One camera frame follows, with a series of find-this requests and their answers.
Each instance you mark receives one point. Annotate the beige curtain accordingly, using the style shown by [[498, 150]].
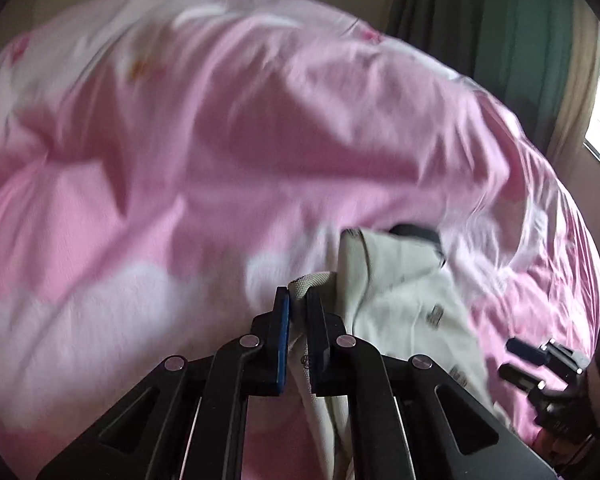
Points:
[[580, 85]]

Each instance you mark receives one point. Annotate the white printed polo shirt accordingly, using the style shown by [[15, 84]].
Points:
[[405, 300]]

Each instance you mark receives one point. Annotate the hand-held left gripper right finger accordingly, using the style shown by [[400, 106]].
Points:
[[316, 350]]

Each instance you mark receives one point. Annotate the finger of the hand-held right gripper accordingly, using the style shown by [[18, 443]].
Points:
[[520, 377], [525, 350]]

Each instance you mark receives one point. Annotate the grey-green curtain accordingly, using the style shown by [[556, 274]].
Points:
[[480, 35]]

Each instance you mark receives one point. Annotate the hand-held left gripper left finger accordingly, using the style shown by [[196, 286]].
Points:
[[281, 345]]

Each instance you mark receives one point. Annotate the pink printed duvet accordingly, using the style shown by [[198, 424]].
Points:
[[180, 160]]

